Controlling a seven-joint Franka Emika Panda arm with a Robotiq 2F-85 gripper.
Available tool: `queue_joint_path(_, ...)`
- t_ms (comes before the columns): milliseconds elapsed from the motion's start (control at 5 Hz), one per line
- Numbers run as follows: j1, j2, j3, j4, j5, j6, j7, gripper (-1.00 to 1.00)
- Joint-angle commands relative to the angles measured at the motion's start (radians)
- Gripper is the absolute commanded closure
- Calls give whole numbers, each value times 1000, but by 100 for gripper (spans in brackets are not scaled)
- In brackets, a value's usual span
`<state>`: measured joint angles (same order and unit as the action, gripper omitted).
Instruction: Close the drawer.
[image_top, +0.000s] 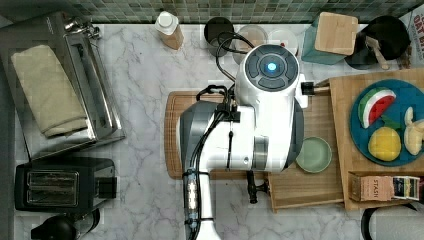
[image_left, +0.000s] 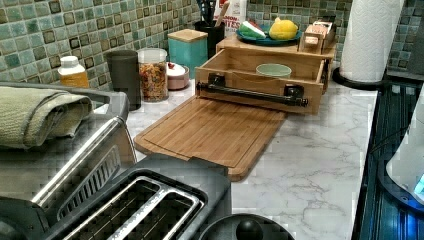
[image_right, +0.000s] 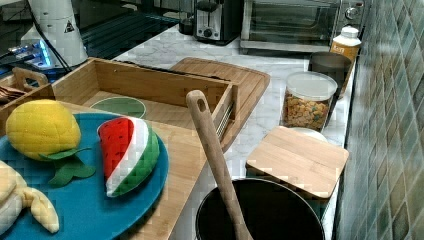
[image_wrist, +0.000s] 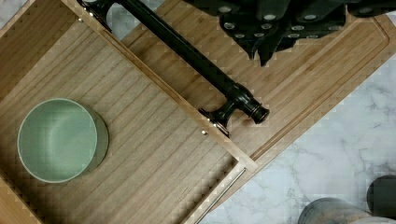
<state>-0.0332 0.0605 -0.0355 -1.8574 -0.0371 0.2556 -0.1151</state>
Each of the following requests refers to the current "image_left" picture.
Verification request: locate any wooden drawer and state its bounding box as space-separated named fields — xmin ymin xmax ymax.
xmin=195 ymin=48 xmax=328 ymax=115

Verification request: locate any green bowl in drawer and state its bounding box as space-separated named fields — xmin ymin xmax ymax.
xmin=256 ymin=63 xmax=292 ymax=78

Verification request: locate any wooden drawer cabinet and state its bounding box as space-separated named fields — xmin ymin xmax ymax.
xmin=216 ymin=35 xmax=336 ymax=91

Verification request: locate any bamboo cutting board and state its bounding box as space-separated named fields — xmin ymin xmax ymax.
xmin=134 ymin=97 xmax=286 ymax=182

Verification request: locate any pink lidded sugar bowl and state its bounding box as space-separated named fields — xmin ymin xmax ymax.
xmin=167 ymin=62 xmax=189 ymax=90

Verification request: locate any teal canister with wooden lid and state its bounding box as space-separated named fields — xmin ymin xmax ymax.
xmin=168 ymin=29 xmax=208 ymax=79

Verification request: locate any clear cereal jar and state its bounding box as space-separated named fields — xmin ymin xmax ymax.
xmin=137 ymin=48 xmax=168 ymax=102

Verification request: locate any black utensil holder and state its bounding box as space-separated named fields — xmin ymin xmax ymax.
xmin=194 ymin=21 xmax=225 ymax=58

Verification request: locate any teal plate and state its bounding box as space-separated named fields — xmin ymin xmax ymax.
xmin=236 ymin=30 xmax=302 ymax=46

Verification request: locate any black slot toaster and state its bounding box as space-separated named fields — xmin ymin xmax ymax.
xmin=41 ymin=154 xmax=231 ymax=240

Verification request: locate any plush watermelon slice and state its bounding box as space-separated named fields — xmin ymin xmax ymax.
xmin=239 ymin=21 xmax=266 ymax=39

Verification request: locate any dark grey cup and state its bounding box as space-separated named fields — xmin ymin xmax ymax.
xmin=105 ymin=50 xmax=141 ymax=111

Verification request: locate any white food box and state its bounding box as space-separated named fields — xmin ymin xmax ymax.
xmin=214 ymin=0 xmax=247 ymax=36

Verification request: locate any black pot lid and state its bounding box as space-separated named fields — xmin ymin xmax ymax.
xmin=199 ymin=213 xmax=295 ymax=240

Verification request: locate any yellow plush lemon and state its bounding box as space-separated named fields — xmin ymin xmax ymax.
xmin=269 ymin=18 xmax=298 ymax=40

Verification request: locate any wooden spoon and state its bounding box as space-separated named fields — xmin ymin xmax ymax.
xmin=214 ymin=0 xmax=230 ymax=27

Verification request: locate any wooden caddy with packets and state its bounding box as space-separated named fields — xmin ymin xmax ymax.
xmin=298 ymin=21 xmax=336 ymax=54

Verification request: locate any white-capped orange bottle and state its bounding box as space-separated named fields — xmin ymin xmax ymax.
xmin=58 ymin=56 xmax=89 ymax=88

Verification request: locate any black paper towel base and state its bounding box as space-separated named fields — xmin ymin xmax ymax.
xmin=332 ymin=67 xmax=389 ymax=91

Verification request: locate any green folded towel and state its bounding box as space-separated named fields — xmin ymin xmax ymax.
xmin=0 ymin=87 xmax=92 ymax=149

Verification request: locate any silver toaster oven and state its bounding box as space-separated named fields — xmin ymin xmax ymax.
xmin=1 ymin=84 xmax=136 ymax=240

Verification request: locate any paper towel roll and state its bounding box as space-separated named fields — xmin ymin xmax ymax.
xmin=340 ymin=0 xmax=405 ymax=83

